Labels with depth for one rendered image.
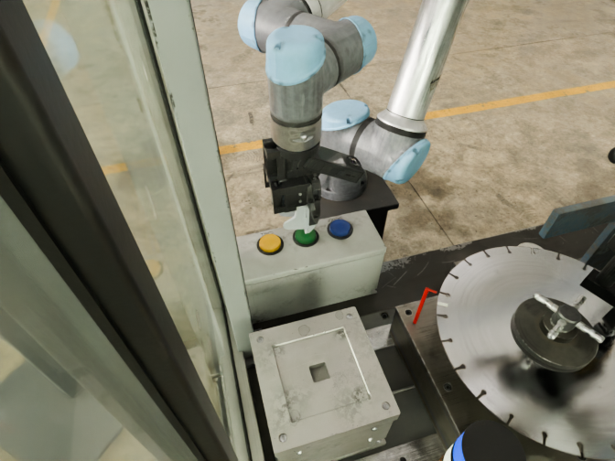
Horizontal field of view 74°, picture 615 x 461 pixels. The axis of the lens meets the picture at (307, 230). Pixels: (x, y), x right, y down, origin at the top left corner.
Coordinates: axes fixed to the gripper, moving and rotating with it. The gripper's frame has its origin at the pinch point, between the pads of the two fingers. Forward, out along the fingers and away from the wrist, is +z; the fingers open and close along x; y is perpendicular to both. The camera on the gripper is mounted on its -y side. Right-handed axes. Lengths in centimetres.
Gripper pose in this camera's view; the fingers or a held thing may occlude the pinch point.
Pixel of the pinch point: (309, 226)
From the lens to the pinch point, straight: 77.2
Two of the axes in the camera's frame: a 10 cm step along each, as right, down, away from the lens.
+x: 2.8, 7.1, -6.5
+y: -9.6, 2.1, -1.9
